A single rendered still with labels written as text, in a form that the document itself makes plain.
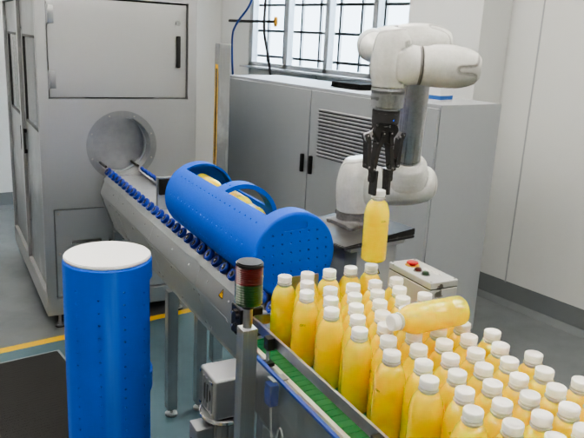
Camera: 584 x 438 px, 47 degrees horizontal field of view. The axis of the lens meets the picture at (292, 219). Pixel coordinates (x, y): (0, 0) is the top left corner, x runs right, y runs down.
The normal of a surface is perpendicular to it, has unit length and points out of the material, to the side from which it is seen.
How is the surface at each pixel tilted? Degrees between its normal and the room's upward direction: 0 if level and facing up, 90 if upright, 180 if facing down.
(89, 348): 90
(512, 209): 90
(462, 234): 90
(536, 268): 90
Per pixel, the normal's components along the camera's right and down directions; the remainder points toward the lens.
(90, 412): -0.20, 0.25
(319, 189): -0.80, 0.11
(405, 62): 0.07, 0.25
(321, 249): 0.47, 0.25
